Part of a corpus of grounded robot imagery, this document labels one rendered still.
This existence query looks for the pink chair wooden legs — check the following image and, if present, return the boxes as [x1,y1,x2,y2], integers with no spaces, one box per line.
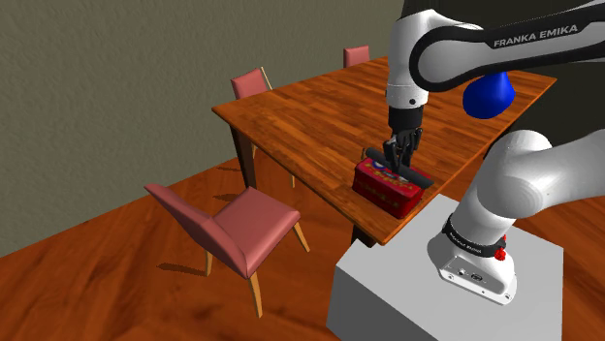
[230,66,297,190]
[342,45,371,69]
[143,182,311,319]

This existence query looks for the blue round vase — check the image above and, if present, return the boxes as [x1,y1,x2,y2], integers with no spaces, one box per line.
[462,70,517,120]

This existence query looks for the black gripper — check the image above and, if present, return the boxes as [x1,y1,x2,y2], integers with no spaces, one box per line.
[382,104,426,174]

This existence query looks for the grey robot stand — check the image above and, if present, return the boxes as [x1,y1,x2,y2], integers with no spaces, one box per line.
[326,193,566,341]

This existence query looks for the wooden dining table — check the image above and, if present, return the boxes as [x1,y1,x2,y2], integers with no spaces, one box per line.
[210,55,558,248]

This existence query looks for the red tin box black handle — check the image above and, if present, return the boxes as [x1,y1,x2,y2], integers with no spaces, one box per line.
[351,145,435,220]

